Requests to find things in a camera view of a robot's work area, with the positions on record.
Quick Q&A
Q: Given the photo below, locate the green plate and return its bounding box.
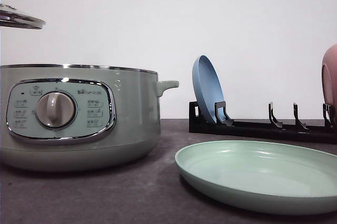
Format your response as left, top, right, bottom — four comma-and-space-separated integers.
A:
174, 140, 337, 215

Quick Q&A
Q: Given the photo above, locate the glass steamer lid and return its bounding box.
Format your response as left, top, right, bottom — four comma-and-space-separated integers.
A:
0, 4, 45, 29

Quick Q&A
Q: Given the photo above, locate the blue plate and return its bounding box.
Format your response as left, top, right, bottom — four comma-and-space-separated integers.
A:
192, 55, 225, 123

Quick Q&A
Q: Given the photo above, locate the pink plate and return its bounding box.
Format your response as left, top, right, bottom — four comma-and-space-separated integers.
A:
321, 44, 337, 124

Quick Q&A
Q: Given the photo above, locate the black plate rack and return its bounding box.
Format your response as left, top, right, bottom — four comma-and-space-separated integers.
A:
189, 101, 337, 145

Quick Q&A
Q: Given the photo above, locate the green electric steamer pot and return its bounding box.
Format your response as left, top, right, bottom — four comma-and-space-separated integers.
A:
1, 64, 179, 172

